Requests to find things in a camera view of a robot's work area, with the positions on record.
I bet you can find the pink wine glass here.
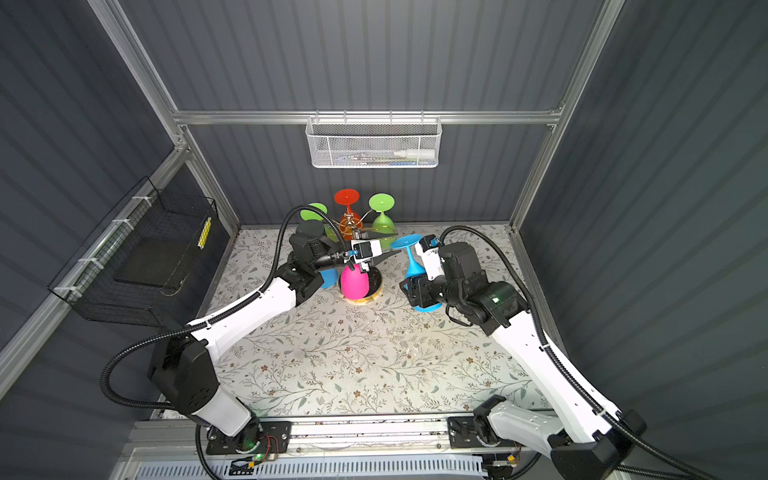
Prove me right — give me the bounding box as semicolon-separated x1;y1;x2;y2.
340;264;370;301

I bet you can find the yellow marker in basket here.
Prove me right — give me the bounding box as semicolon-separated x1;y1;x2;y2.
197;217;212;250

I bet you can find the white bottle in basket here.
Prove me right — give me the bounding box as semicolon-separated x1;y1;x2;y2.
393;149;437;162

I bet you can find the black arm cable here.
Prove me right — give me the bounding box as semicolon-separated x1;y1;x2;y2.
439;224;721;480
98;205;352;412

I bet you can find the gold wine glass rack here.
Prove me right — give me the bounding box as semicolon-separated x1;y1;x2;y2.
338;209;397;304

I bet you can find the green wine glass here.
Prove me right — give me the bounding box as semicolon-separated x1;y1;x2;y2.
369;193;396;235
300;202;338;241

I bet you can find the red wine glass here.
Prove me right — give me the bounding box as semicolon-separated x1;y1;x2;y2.
334;188;363;240

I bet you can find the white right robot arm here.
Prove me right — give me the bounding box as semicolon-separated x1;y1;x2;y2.
391;235;646;479

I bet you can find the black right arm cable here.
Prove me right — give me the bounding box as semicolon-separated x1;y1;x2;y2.
439;224;721;480

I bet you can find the blue wine glass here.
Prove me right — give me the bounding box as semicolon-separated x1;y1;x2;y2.
320;269;339;289
391;234;438;313

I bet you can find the black wire basket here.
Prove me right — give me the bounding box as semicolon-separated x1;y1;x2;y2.
48;178;218;327

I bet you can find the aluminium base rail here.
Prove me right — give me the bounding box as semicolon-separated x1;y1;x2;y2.
111;413;559;479

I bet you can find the white wire mesh basket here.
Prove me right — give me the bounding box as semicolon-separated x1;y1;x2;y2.
305;119;443;169

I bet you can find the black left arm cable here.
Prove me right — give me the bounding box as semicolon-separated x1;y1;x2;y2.
98;205;352;412

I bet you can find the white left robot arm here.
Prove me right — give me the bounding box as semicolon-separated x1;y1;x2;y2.
148;220;394;438

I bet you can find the left green wine glass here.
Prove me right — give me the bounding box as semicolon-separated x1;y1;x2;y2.
300;202;338;241

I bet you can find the right green wine glass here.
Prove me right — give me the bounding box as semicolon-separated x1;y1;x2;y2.
369;193;396;235

